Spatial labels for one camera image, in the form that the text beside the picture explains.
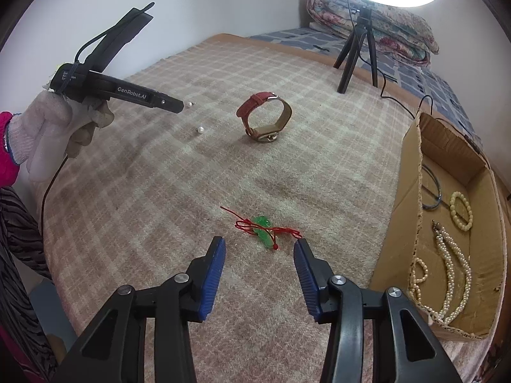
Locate folded floral quilt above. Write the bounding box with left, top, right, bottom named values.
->
left=307, top=0, right=440, bottom=67

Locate black tripod stand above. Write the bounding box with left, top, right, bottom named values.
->
left=333, top=8, right=378, bottom=94

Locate pink plaid blanket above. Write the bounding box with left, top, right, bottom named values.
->
left=39, top=33, right=496, bottom=383

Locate brown cardboard box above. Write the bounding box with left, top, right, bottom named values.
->
left=370, top=112, right=507, bottom=341

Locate zebra striped clothing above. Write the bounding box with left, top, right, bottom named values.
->
left=1, top=187, right=58, bottom=382

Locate left hand white glove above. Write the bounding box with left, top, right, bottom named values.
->
left=7, top=90, right=114, bottom=182

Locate red strap wristwatch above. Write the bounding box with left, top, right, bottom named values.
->
left=236, top=92, right=293, bottom=143

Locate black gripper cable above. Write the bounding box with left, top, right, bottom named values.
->
left=39, top=1, right=157, bottom=248

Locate green jade pendant red cord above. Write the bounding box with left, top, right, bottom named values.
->
left=220, top=205, right=303, bottom=252

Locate multi-strand pearl necklace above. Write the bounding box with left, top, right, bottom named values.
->
left=408, top=256, right=448, bottom=324

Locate left forearm pink sleeve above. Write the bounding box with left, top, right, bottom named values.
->
left=0, top=112, right=19, bottom=188

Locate twisted pearl necklace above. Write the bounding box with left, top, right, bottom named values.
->
left=430, top=220, right=473, bottom=324

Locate cream bead bracelet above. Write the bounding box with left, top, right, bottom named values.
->
left=448, top=190, right=475, bottom=232

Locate black ring light cable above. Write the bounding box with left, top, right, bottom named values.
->
left=346, top=0, right=437, bottom=120

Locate blue patterned bed sheet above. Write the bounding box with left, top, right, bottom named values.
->
left=255, top=28, right=483, bottom=148

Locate black hoop with lens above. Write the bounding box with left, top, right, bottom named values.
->
left=422, top=164, right=450, bottom=212

